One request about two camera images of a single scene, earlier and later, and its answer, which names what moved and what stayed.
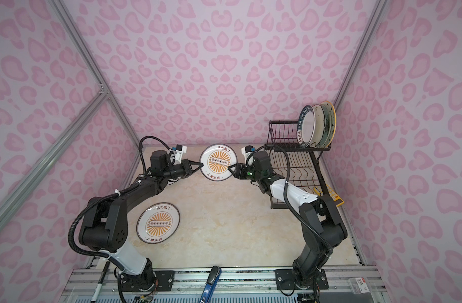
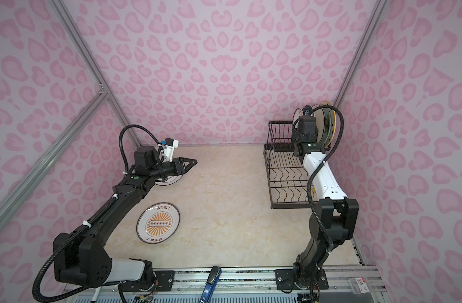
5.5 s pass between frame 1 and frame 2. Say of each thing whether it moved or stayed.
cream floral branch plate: stayed
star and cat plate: stayed
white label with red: stayed
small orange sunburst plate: moved
